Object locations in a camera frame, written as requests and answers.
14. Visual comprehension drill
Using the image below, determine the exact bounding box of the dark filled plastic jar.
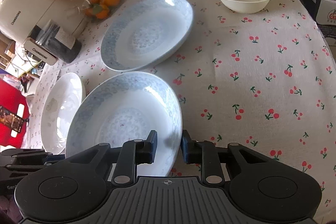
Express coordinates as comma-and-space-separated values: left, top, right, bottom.
36, 20, 81, 64

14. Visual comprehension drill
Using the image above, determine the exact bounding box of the white air fryer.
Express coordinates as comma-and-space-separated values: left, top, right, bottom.
1, 0, 87, 65

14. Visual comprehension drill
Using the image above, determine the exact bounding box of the plain white plate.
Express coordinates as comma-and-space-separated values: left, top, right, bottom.
41, 72, 86, 155

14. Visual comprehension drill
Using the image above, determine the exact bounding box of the cherry print tablecloth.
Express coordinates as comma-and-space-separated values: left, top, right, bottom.
20, 0, 336, 222

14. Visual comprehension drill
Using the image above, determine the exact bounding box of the blue patterned plate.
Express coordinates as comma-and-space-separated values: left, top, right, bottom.
100, 0, 194, 72
65, 72, 183, 176

